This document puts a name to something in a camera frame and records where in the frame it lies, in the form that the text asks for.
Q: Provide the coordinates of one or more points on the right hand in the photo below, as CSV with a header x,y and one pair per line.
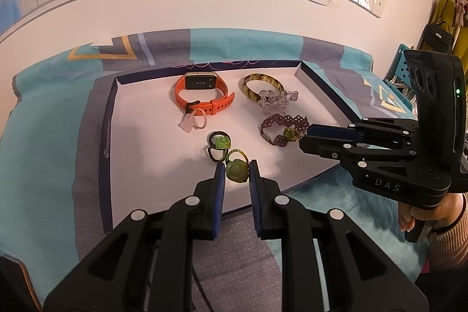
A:
x,y
444,215

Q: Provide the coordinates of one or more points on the yellow hanging garment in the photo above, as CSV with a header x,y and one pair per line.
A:
x,y
451,16

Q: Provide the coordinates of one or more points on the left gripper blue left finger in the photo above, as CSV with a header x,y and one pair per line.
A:
x,y
207,222

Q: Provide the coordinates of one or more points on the white shallow tray box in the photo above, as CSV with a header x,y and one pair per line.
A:
x,y
153,154

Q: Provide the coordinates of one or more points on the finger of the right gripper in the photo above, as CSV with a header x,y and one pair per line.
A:
x,y
326,146
332,132

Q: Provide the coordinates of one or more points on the orange smart watch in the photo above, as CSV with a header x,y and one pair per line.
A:
x,y
202,92

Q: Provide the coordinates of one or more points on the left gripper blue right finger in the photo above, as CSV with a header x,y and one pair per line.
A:
x,y
263,191

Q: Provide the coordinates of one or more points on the blue perforated chair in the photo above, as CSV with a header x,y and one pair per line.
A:
x,y
398,74

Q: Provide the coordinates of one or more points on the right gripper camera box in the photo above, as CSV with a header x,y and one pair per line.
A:
x,y
439,82

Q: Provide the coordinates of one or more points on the black bag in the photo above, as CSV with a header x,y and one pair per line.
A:
x,y
437,38

